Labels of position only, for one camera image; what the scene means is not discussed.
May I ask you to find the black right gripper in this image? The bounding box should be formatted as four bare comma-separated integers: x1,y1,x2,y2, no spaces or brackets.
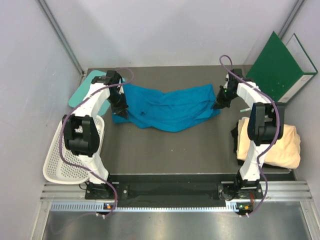
211,85,239,110

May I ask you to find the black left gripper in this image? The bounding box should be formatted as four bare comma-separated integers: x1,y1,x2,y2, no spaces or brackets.
106,92,129,120

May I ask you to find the blue t shirt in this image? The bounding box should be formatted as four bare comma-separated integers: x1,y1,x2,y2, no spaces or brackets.
112,84,221,133

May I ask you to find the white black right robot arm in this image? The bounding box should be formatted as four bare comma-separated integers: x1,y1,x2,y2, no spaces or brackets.
212,68,285,200

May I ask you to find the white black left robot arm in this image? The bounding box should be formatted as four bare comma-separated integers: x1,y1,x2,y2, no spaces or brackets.
59,70,129,199

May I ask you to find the white green marker pen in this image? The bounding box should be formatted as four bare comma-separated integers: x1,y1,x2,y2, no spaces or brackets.
240,108,251,113

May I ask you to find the teal cutting board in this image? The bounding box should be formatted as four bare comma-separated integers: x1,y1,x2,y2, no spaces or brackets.
62,70,124,120

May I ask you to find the green lever arch binder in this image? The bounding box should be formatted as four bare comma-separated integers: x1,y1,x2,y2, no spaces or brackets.
246,32,318,103

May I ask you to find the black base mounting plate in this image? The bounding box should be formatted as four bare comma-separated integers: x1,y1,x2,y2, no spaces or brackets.
85,181,263,207

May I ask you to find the cream folded t shirt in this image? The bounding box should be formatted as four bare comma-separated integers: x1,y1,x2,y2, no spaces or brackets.
235,117,301,169

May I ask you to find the white perforated plastic basket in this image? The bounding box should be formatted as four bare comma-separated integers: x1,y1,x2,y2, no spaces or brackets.
42,116,105,185

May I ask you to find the grey slotted cable duct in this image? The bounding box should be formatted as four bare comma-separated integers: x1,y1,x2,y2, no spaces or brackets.
50,201,249,213

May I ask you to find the aluminium frame rail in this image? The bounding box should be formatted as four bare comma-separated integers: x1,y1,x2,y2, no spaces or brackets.
35,0,85,76

